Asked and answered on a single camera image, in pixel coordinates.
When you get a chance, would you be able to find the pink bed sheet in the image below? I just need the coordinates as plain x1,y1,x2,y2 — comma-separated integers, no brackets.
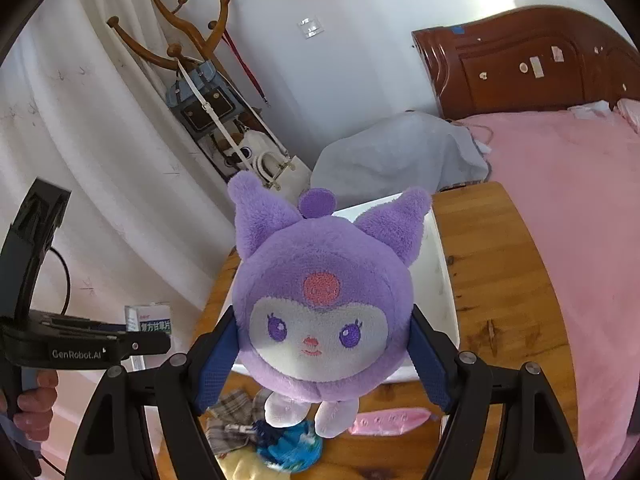
440,105,640,480

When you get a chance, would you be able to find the white plastic storage box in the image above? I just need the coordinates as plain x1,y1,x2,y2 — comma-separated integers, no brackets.
232,195,461,386

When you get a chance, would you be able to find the blue green scrunchie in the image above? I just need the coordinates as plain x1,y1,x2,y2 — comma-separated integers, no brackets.
255,420,323,473

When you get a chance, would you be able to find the white patterned curtain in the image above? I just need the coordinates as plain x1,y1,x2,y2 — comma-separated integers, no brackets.
0,0,281,461

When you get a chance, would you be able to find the purple plush toy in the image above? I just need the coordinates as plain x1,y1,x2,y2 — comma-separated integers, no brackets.
227,172,433,438

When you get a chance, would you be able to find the grey cloth cover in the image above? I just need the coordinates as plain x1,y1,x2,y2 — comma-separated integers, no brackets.
311,110,493,208

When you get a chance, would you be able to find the bear print bag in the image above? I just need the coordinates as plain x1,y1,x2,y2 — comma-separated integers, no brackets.
197,120,266,181

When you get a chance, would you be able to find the red lanyard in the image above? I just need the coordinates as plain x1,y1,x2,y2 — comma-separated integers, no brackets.
222,27,271,108

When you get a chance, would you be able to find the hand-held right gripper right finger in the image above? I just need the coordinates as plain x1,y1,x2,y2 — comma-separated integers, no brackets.
407,305,586,480

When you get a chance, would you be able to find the yellow plush toy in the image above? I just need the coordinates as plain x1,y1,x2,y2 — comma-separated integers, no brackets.
220,452,301,480

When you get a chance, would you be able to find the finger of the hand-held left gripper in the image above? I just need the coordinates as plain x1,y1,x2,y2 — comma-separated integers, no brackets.
107,333,172,364
50,311,129,336

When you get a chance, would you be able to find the wooden coat rack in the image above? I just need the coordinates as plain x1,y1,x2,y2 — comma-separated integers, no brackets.
106,0,271,181

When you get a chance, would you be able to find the brown wooden headboard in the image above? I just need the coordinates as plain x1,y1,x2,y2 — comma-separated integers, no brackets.
411,5,640,121

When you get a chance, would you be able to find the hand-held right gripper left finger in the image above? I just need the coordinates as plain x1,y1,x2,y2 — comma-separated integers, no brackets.
65,305,238,480

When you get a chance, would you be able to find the person's left hand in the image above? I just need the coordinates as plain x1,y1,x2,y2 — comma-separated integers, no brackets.
14,371,59,444

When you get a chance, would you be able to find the blue black satchel bag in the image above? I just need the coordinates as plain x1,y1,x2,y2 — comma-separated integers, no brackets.
166,57,246,131

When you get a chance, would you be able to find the black cable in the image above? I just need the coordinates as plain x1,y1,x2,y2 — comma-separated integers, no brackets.
47,247,71,318

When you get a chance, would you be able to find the white blue medicine box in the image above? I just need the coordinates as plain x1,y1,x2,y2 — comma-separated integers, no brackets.
124,302,173,371

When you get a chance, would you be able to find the grey plaid fabric bow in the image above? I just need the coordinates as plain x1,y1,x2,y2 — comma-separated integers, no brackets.
207,392,266,458

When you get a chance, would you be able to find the white handbag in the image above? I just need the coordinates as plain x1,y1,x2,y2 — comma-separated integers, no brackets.
175,60,313,206

